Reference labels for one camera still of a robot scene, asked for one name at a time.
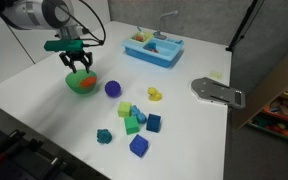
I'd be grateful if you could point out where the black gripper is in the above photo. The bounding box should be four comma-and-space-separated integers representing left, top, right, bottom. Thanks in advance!
58, 49, 94, 75

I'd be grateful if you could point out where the green plastic bowl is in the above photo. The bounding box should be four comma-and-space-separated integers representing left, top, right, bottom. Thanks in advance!
65, 68, 98, 95

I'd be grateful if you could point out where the blue toy sink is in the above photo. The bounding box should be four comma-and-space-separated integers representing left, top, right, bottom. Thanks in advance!
122, 31, 185, 69

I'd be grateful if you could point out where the blue toy cup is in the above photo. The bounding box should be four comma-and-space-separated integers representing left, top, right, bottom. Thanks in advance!
143, 41, 160, 54

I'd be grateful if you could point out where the light blue toy animal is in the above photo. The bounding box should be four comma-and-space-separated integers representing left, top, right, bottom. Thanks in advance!
130, 104, 148, 124

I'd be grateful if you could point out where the grey toy faucet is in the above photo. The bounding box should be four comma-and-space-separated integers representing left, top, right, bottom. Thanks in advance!
153, 9, 179, 40

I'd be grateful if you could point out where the toy storage shelf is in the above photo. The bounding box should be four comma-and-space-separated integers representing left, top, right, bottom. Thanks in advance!
247, 74, 288, 146

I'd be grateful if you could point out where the purple spiky ball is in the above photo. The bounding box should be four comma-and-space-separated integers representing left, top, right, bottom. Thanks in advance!
104, 79, 122, 98

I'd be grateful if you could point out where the light green cube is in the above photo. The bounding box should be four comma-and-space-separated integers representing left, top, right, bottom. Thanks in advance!
117, 101, 132, 118

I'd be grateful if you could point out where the yellow-green sink basket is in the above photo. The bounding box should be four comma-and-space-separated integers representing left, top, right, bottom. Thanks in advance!
129, 30, 154, 44

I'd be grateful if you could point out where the teal star block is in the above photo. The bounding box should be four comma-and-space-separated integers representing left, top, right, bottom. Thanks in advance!
96, 128, 113, 145

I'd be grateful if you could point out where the yellow rubber duck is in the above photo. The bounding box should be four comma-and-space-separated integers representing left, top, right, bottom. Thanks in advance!
146, 87, 163, 102

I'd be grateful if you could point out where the dark blue cube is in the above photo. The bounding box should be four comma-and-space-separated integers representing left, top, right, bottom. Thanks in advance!
129, 133, 150, 158
145, 113, 162, 133

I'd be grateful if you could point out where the black perforated platform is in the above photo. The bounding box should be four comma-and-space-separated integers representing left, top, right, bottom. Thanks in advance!
0, 119, 112, 180

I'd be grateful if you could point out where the grey metal mounting plate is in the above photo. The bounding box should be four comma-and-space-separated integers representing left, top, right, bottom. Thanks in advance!
190, 76, 247, 110

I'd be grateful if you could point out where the black stand pole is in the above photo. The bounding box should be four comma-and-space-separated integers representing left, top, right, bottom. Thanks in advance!
225, 0, 265, 53

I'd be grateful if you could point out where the teal wrist camera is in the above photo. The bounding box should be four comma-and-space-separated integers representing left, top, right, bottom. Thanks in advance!
43, 39, 85, 52

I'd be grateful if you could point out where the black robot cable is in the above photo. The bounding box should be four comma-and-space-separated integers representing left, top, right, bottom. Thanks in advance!
59, 0, 107, 47

